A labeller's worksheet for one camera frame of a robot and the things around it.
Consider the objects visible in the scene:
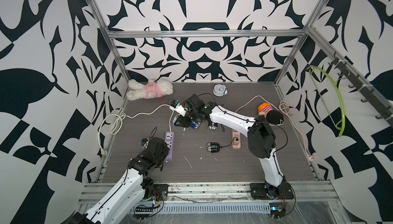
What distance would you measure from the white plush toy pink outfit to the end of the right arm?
33cm

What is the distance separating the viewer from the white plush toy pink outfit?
1022 millimetres

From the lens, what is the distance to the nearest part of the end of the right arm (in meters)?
0.66

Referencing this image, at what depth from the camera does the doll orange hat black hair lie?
0.93 m

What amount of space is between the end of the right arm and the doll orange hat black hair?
468mm

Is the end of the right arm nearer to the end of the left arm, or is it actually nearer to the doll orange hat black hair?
the end of the left arm

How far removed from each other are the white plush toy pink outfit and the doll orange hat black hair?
0.61 metres

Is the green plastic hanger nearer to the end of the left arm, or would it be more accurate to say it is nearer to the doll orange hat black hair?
the doll orange hat black hair
